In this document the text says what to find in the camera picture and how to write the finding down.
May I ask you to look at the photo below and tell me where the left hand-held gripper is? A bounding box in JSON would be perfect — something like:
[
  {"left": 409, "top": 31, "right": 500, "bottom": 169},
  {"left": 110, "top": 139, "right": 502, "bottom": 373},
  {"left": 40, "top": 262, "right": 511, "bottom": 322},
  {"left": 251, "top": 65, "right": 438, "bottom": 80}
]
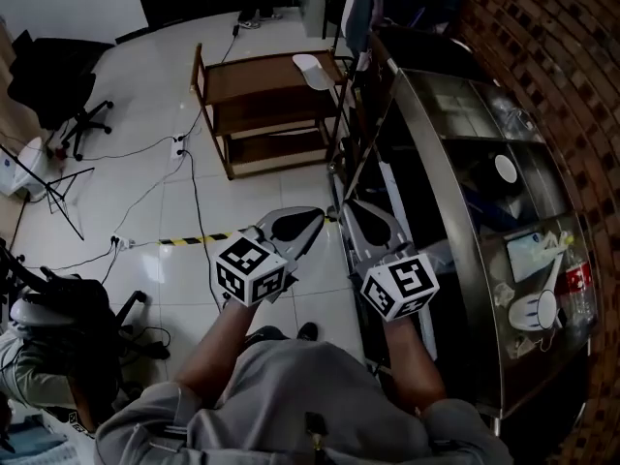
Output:
[{"left": 211, "top": 205, "right": 326, "bottom": 308}]

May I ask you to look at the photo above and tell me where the black cable with adapter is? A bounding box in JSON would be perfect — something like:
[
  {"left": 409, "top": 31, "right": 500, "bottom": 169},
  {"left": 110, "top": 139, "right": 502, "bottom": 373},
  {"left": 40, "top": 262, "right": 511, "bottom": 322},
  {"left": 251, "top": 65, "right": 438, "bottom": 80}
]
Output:
[{"left": 179, "top": 23, "right": 242, "bottom": 140}]

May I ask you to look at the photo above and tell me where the black office chair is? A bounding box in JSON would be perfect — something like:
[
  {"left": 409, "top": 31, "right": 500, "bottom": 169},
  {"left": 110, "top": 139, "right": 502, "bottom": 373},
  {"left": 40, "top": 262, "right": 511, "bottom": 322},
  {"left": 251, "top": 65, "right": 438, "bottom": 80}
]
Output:
[
  {"left": 6, "top": 35, "right": 116, "bottom": 163},
  {"left": 0, "top": 239, "right": 171, "bottom": 433}
]

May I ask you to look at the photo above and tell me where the grey garment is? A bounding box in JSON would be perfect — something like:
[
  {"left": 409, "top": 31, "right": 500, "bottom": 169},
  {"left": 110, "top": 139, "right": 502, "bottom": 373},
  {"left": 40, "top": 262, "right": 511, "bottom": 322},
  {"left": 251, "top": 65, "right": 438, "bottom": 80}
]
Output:
[{"left": 340, "top": 0, "right": 375, "bottom": 53}]

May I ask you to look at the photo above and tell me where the person's left forearm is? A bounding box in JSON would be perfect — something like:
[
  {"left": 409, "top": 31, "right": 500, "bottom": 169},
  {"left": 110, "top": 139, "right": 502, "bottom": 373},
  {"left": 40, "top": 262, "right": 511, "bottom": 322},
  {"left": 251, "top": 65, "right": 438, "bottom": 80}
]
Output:
[{"left": 173, "top": 299, "right": 265, "bottom": 409}]

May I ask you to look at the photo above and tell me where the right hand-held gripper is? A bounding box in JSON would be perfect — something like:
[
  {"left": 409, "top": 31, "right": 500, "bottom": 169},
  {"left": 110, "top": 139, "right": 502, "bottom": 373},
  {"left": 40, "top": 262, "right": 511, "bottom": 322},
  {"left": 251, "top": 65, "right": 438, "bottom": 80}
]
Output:
[{"left": 340, "top": 199, "right": 441, "bottom": 322}]

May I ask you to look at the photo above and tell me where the yellow black floor tape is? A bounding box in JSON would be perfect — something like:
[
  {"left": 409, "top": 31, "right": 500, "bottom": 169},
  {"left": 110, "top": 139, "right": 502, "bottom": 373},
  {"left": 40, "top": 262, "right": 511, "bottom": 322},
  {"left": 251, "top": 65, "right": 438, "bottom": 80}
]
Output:
[{"left": 158, "top": 214, "right": 338, "bottom": 248}]

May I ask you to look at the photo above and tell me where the wooden shelf table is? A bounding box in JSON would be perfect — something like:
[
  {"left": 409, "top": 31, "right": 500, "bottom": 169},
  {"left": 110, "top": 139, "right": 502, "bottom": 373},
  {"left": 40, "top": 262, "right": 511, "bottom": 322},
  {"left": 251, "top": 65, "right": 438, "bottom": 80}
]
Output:
[{"left": 190, "top": 42, "right": 351, "bottom": 181}]

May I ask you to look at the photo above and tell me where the stainless steel counter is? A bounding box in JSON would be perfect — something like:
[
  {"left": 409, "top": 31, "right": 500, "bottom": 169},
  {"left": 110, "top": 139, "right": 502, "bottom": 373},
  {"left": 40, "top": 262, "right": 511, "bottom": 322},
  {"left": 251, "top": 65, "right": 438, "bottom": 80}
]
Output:
[{"left": 328, "top": 65, "right": 602, "bottom": 423}]

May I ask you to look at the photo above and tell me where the blue cloth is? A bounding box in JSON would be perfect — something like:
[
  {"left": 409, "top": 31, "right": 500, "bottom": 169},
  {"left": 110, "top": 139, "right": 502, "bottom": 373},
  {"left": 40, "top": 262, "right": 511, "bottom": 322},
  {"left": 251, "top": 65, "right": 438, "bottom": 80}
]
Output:
[{"left": 462, "top": 180, "right": 527, "bottom": 234}]

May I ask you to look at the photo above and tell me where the crumpled plastic bag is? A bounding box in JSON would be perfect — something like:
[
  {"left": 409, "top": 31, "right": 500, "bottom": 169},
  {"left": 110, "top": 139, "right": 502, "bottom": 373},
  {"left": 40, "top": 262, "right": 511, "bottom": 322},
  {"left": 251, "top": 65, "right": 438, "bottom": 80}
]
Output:
[{"left": 536, "top": 230, "right": 575, "bottom": 262}]

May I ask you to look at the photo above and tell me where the person's grey shirt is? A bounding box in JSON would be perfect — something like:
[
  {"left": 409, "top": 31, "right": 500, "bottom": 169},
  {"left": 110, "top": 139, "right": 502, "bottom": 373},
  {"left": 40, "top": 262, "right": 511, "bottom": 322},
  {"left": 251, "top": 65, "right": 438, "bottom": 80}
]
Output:
[{"left": 94, "top": 339, "right": 515, "bottom": 465}]

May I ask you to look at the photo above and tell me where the person's right forearm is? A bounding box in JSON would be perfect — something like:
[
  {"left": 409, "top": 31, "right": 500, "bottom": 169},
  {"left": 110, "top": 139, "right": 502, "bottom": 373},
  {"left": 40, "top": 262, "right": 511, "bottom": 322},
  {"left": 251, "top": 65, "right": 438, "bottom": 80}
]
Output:
[{"left": 381, "top": 315, "right": 448, "bottom": 415}]

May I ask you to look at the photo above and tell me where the white plastic bin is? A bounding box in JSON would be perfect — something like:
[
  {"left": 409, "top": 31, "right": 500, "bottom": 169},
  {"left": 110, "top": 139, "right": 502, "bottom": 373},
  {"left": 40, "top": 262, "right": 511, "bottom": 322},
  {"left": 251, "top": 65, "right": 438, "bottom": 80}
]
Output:
[{"left": 0, "top": 135, "right": 50, "bottom": 203}]

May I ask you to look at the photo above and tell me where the white round plate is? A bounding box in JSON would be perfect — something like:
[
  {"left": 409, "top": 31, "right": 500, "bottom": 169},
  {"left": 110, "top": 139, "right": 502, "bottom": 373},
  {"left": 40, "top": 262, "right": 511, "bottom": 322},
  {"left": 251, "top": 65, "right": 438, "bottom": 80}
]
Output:
[{"left": 493, "top": 153, "right": 519, "bottom": 185}]

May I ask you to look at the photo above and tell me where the black clothes rack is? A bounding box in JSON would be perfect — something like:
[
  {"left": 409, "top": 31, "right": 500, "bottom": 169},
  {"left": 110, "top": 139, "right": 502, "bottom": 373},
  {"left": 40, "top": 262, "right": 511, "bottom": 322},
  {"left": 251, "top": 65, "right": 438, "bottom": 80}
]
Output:
[{"left": 330, "top": 0, "right": 377, "bottom": 130}]

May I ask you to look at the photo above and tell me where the clear bottle red label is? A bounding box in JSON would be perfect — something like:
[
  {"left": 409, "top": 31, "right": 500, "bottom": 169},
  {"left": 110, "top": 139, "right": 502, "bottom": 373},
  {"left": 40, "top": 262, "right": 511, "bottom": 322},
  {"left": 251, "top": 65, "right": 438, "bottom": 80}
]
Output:
[{"left": 563, "top": 246, "right": 598, "bottom": 325}]

